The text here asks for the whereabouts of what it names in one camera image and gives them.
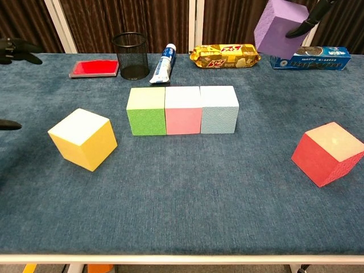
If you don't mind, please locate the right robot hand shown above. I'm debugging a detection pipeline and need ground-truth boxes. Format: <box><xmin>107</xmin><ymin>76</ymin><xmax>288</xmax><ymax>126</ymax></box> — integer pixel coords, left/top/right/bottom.
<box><xmin>285</xmin><ymin>0</ymin><xmax>336</xmax><ymax>39</ymax></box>

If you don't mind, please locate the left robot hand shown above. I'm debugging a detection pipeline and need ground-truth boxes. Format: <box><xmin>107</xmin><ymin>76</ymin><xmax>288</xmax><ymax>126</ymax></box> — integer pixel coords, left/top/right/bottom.
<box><xmin>0</xmin><ymin>38</ymin><xmax>43</xmax><ymax>131</ymax></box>

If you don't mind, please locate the purple cube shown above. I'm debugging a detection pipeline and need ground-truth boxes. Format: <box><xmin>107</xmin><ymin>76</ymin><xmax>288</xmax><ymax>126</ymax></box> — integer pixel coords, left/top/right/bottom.
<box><xmin>253</xmin><ymin>0</ymin><xmax>310</xmax><ymax>60</ymax></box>

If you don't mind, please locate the yellow cube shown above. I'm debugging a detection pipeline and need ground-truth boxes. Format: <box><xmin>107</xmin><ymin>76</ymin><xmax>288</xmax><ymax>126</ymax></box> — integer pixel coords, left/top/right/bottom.
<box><xmin>47</xmin><ymin>107</ymin><xmax>118</xmax><ymax>172</ymax></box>

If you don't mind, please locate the light blue cube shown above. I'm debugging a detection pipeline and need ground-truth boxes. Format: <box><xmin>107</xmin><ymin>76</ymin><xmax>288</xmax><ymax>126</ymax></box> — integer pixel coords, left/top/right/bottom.
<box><xmin>200</xmin><ymin>85</ymin><xmax>239</xmax><ymax>135</ymax></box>

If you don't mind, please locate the green cube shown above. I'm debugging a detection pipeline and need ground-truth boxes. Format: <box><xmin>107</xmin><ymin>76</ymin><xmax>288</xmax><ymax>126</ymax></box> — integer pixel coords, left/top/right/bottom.
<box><xmin>126</xmin><ymin>86</ymin><xmax>167</xmax><ymax>137</ymax></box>

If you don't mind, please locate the red cube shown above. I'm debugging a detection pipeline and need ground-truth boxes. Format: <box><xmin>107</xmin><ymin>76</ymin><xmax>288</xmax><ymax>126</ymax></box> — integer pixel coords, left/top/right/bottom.
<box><xmin>291</xmin><ymin>121</ymin><xmax>364</xmax><ymax>188</ymax></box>

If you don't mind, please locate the pink cube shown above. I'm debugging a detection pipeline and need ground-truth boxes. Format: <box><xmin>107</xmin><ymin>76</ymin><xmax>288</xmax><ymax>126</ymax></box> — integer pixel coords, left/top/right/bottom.
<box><xmin>164</xmin><ymin>86</ymin><xmax>202</xmax><ymax>135</ymax></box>

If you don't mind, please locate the brown ribbed partition panel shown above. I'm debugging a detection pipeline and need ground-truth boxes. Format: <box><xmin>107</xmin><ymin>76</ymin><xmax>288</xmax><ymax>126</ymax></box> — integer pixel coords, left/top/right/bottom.
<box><xmin>202</xmin><ymin>0</ymin><xmax>316</xmax><ymax>54</ymax></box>
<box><xmin>58</xmin><ymin>0</ymin><xmax>191</xmax><ymax>54</ymax></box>
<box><xmin>311</xmin><ymin>0</ymin><xmax>364</xmax><ymax>55</ymax></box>
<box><xmin>0</xmin><ymin>0</ymin><xmax>62</xmax><ymax>55</ymax></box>

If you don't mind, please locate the blue sandwich cookie box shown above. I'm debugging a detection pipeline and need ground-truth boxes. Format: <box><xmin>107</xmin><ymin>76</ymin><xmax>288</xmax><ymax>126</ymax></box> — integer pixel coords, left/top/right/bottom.
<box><xmin>269</xmin><ymin>46</ymin><xmax>352</xmax><ymax>71</ymax></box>

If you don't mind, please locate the red ink pad case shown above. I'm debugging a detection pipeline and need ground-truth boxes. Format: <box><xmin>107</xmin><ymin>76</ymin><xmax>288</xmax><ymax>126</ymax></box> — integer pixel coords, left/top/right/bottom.
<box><xmin>68</xmin><ymin>59</ymin><xmax>119</xmax><ymax>78</ymax></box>

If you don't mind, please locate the yellow biscuit packet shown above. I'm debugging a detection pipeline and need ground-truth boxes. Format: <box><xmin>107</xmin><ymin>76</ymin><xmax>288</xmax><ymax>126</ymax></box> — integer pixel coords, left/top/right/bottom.
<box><xmin>189</xmin><ymin>43</ymin><xmax>262</xmax><ymax>69</ymax></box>

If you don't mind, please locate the black mesh pen cup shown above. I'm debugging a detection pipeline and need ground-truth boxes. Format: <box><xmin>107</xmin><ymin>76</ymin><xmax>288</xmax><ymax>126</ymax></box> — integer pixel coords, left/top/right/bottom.
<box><xmin>111</xmin><ymin>32</ymin><xmax>150</xmax><ymax>80</ymax></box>

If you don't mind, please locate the white blue toothpaste tube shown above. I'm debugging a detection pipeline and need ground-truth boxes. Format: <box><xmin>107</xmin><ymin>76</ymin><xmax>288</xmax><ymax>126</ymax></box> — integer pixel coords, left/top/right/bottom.
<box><xmin>149</xmin><ymin>43</ymin><xmax>177</xmax><ymax>85</ymax></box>

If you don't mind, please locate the small orange floor item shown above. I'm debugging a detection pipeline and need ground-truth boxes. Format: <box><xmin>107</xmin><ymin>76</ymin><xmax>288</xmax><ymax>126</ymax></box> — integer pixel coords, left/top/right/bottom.
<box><xmin>86</xmin><ymin>264</ymin><xmax>114</xmax><ymax>273</ymax></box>

